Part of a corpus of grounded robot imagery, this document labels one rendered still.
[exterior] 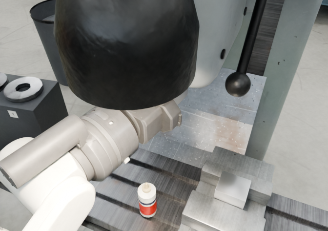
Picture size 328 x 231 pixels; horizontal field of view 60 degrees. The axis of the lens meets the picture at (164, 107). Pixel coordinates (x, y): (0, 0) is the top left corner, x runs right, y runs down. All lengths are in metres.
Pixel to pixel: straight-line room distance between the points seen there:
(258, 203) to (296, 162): 1.46
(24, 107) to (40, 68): 2.27
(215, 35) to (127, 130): 0.17
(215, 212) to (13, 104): 0.52
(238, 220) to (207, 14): 0.41
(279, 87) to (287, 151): 1.32
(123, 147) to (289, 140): 1.93
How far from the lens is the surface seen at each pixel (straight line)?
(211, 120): 0.89
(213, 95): 0.88
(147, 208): 0.67
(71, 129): 0.34
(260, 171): 0.72
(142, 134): 0.41
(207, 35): 0.30
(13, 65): 3.15
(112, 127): 0.37
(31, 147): 0.33
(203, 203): 0.60
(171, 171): 0.77
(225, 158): 0.72
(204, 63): 0.32
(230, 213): 0.60
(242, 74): 0.34
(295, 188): 1.99
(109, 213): 0.72
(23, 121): 0.77
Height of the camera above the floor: 1.53
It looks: 42 degrees down
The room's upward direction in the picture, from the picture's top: straight up
